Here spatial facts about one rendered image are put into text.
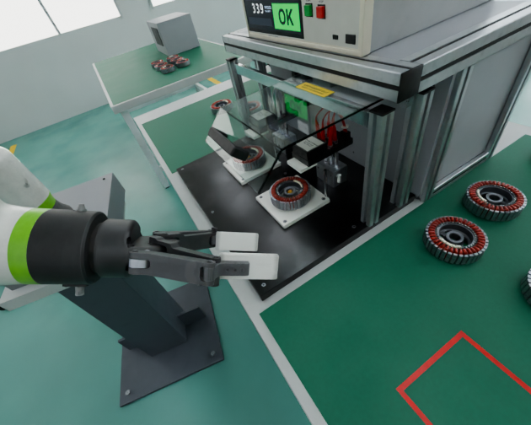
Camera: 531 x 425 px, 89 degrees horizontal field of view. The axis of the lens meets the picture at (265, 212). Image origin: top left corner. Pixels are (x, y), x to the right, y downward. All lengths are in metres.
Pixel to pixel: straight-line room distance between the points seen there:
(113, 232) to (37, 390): 1.57
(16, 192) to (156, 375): 0.98
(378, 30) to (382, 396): 0.61
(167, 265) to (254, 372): 1.09
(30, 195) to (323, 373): 0.81
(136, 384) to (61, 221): 1.23
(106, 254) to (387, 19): 0.57
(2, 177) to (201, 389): 1.06
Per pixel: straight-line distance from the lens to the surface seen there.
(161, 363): 1.52
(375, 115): 0.53
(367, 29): 0.57
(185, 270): 0.30
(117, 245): 0.36
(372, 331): 0.58
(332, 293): 0.61
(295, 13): 0.71
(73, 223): 0.38
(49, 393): 1.84
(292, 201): 0.69
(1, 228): 0.40
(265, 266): 0.32
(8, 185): 0.90
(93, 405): 1.66
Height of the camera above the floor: 1.28
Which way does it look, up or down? 43 degrees down
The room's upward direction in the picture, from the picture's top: 15 degrees counter-clockwise
